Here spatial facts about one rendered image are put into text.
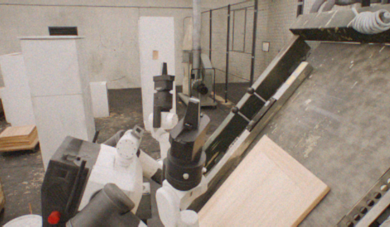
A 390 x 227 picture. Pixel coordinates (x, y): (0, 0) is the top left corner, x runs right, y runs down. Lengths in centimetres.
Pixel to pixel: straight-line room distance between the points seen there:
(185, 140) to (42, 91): 309
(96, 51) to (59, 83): 588
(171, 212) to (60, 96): 297
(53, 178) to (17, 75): 454
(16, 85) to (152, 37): 245
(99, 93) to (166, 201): 558
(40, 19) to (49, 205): 873
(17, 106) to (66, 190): 460
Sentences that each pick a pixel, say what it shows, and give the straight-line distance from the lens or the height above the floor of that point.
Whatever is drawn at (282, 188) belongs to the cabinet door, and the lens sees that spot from 101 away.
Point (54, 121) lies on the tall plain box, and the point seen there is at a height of 77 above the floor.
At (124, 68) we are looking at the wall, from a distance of 929.
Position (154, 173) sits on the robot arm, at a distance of 124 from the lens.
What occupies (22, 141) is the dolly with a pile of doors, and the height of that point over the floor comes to 20.
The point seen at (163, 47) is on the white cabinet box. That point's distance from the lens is 488.
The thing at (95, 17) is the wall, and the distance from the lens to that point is 926.
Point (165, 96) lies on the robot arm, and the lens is 117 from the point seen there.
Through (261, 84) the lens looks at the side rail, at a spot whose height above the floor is 150.
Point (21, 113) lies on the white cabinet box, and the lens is 549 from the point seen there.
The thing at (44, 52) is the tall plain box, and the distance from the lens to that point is 346.
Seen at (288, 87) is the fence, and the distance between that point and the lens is 132.
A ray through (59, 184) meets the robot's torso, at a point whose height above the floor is 133.
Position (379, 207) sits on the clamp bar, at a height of 139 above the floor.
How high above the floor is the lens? 177
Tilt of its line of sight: 18 degrees down
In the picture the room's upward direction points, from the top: straight up
